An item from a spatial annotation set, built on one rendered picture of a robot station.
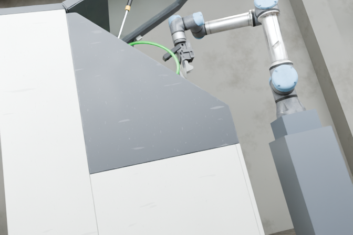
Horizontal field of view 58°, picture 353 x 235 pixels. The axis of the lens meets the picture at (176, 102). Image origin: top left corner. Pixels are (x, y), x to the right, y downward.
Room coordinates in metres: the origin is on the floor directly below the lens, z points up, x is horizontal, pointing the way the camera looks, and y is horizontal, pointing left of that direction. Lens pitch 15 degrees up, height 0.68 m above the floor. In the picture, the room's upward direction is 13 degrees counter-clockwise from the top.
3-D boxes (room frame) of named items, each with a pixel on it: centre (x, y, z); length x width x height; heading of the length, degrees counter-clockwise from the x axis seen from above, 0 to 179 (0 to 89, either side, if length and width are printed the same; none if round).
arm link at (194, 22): (1.60, -0.20, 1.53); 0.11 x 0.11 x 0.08; 78
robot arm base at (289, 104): (1.64, -0.57, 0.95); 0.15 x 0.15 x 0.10
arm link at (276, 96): (1.63, -0.57, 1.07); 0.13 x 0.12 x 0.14; 168
